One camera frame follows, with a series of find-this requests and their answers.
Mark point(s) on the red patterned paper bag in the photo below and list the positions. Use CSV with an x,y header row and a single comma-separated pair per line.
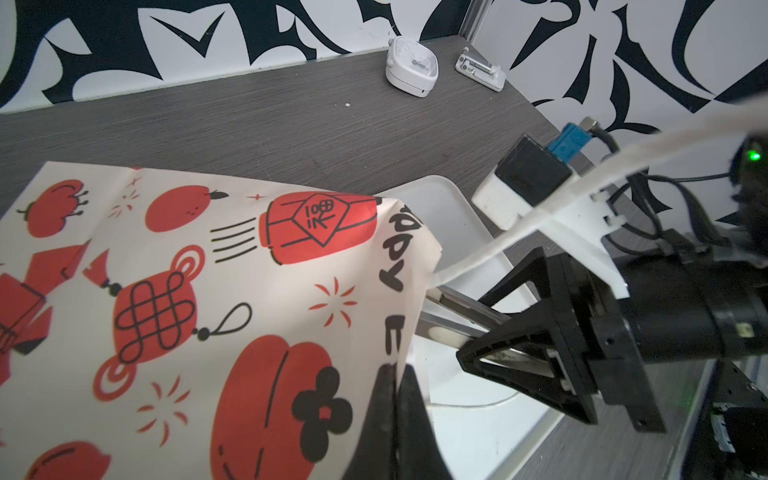
x,y
162,324

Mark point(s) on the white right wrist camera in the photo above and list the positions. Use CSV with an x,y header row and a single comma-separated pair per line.
x,y
528,174

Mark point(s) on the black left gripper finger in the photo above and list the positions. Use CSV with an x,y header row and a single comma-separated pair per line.
x,y
397,440

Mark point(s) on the white square analog clock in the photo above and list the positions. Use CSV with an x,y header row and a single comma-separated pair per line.
x,y
411,67

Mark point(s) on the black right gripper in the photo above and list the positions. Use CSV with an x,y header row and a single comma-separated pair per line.
x,y
580,340

